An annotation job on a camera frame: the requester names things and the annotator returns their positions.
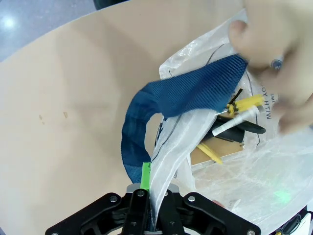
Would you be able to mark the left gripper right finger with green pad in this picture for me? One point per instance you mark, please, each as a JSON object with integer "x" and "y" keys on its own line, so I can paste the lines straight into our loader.
{"x": 195, "y": 205}

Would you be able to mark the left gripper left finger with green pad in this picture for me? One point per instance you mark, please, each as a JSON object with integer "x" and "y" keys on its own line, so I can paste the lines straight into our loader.
{"x": 145, "y": 175}

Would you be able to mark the person's right hand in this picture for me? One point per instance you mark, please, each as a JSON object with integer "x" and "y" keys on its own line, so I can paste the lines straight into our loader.
{"x": 281, "y": 29}

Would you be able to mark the yellow pointed stick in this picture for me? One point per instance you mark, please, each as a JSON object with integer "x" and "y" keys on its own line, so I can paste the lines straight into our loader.
{"x": 210, "y": 153}

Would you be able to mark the brown cardboard package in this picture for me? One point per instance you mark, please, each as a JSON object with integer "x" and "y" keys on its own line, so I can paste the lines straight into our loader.
{"x": 220, "y": 149}

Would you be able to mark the yellow ribbed plastic piece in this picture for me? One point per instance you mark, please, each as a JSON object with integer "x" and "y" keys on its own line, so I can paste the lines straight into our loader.
{"x": 247, "y": 102}

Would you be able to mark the thin black strip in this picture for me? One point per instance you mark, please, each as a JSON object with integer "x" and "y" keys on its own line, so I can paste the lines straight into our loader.
{"x": 237, "y": 95}

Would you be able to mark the small blue round cap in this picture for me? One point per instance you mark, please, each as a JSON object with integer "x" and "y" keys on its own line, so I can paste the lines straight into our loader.
{"x": 276, "y": 64}

